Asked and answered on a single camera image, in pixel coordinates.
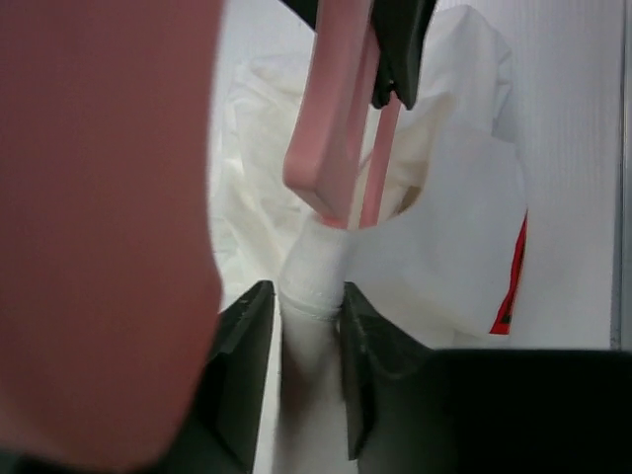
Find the pink hanger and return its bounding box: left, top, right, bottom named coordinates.
left=0, top=0, right=406, bottom=471

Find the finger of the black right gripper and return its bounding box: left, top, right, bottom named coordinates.
left=371, top=0, right=436, bottom=110
left=278, top=0, right=366, bottom=36

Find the aluminium table edge rail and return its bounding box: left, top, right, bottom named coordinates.
left=610, top=1, right=631, bottom=353

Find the white t shirt red print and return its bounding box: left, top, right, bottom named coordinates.
left=212, top=5, right=527, bottom=473

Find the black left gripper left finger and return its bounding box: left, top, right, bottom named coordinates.
left=0, top=279, right=276, bottom=474

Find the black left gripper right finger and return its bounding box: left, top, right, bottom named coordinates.
left=340, top=283, right=631, bottom=473

